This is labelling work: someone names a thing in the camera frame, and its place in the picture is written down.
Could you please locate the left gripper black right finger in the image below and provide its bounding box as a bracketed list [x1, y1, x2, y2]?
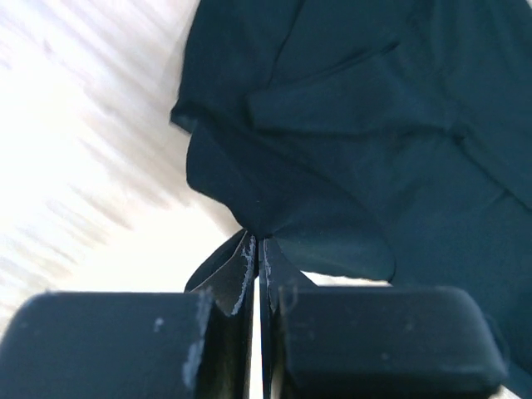
[258, 239, 508, 398]

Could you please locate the black t shirt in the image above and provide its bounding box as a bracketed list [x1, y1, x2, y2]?
[170, 1, 531, 398]

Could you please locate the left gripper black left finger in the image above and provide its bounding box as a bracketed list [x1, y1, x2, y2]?
[1, 234, 256, 398]

